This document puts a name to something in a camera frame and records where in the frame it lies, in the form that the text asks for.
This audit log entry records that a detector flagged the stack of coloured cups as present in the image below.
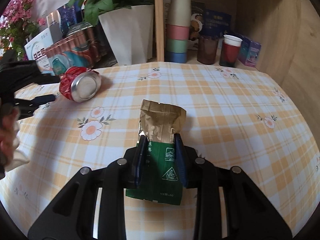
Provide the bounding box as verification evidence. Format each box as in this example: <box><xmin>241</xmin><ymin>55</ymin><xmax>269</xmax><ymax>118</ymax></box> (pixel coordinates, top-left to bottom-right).
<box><xmin>165</xmin><ymin>0</ymin><xmax>191</xmax><ymax>63</ymax></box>

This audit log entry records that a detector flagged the pink cherry blossom arrangement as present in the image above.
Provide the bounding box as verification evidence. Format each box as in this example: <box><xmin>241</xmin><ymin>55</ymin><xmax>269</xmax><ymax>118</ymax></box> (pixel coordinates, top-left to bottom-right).
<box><xmin>1</xmin><ymin>0</ymin><xmax>41</xmax><ymax>60</ymax></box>

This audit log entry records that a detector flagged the dark brown cup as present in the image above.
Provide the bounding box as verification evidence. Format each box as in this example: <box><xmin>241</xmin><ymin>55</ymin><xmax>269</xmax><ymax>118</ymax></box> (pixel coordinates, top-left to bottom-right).
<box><xmin>197</xmin><ymin>36</ymin><xmax>219</xmax><ymax>65</ymax></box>

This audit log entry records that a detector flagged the blue white probiotic box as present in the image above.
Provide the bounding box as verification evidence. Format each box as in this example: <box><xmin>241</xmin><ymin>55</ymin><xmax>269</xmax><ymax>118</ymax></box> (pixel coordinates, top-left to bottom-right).
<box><xmin>24</xmin><ymin>28</ymin><xmax>55</xmax><ymax>75</ymax></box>

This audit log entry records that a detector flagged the crushed red soda can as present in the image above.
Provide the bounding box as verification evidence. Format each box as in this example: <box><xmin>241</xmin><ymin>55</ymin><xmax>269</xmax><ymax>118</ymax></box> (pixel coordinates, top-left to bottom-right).
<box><xmin>59</xmin><ymin>67</ymin><xmax>101</xmax><ymax>102</ymax></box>

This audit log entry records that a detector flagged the left hand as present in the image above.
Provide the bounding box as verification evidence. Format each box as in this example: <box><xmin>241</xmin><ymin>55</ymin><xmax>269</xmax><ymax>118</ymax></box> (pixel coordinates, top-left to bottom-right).
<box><xmin>1</xmin><ymin>107</ymin><xmax>30</xmax><ymax>172</ymax></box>

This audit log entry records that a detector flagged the green gold snack packet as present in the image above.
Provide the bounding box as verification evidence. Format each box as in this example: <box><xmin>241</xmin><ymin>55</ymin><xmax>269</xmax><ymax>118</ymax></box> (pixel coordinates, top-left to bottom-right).
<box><xmin>126</xmin><ymin>99</ymin><xmax>187</xmax><ymax>205</ymax></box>

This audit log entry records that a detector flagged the red white paper cup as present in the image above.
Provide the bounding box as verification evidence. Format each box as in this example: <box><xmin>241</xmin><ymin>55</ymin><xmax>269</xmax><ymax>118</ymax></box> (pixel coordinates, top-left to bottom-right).
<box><xmin>219</xmin><ymin>35</ymin><xmax>242</xmax><ymax>67</ymax></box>

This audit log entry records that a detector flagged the wooden shelf unit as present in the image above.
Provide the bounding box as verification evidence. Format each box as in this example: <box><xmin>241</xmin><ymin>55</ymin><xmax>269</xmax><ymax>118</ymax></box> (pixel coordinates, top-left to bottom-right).
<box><xmin>153</xmin><ymin>0</ymin><xmax>320</xmax><ymax>111</ymax></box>

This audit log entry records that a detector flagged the plaid floral tablecloth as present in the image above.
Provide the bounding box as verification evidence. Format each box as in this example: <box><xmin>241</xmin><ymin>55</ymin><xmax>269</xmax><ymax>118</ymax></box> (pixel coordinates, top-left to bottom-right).
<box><xmin>1</xmin><ymin>62</ymin><xmax>319</xmax><ymax>235</ymax></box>

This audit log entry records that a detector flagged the purple small box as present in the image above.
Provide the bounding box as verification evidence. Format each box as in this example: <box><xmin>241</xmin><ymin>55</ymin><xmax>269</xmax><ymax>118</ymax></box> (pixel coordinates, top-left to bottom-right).
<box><xmin>237</xmin><ymin>34</ymin><xmax>261</xmax><ymax>67</ymax></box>

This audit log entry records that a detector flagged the white ribbed vase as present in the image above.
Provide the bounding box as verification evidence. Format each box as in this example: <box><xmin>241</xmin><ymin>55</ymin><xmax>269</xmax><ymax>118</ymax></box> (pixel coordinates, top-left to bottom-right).
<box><xmin>99</xmin><ymin>5</ymin><xmax>154</xmax><ymax>66</ymax></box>

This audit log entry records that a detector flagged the silver dark blue box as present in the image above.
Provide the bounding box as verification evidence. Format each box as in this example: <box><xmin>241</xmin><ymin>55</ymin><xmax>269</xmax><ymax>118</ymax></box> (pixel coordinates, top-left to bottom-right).
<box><xmin>46</xmin><ymin>2</ymin><xmax>82</xmax><ymax>43</ymax></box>

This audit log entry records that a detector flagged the pink teal packaged box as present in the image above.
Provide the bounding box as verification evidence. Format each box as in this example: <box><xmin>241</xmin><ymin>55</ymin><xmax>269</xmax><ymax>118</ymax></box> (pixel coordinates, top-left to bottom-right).
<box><xmin>45</xmin><ymin>22</ymin><xmax>111</xmax><ymax>76</ymax></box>

